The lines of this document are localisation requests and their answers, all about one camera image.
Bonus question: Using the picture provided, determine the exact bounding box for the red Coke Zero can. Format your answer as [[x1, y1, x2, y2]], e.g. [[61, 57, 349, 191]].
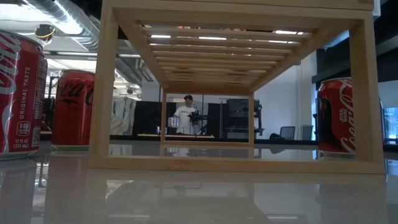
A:
[[51, 69, 96, 151]]

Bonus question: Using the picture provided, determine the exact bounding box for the red Star Wars Coke can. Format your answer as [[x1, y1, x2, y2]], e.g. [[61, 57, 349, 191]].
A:
[[317, 77, 357, 157]]

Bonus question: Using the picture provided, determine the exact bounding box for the light wooden slatted shelf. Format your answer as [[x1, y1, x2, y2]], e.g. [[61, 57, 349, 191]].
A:
[[88, 0, 386, 175]]

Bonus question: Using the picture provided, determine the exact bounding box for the person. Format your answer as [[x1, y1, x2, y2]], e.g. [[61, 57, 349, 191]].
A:
[[173, 95, 200, 135]]

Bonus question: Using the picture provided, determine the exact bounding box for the black partition panel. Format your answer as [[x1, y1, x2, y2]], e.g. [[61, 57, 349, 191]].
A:
[[132, 101, 162, 136], [206, 102, 223, 138]]

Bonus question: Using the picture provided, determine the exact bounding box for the black equipment rack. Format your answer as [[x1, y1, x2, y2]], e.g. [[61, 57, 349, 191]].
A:
[[222, 98, 264, 139]]

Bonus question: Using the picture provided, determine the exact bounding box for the marble-patterned panel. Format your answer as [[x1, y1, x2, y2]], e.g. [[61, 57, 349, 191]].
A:
[[110, 96, 137, 136]]

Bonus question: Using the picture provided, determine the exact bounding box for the grey office chair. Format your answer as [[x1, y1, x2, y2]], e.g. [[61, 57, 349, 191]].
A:
[[279, 126, 296, 141]]

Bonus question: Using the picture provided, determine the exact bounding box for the red Coca-Cola Original Taste can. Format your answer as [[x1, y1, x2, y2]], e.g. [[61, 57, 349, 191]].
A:
[[0, 30, 49, 161]]

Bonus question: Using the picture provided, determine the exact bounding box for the blue-lit window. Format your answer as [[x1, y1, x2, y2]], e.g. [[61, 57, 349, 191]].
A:
[[382, 107, 398, 139]]

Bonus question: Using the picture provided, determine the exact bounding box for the silver ceiling duct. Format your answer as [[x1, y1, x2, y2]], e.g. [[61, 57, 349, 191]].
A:
[[26, 0, 100, 52]]

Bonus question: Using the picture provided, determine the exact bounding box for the black ceiling camera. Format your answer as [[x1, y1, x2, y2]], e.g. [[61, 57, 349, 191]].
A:
[[34, 24, 57, 43]]

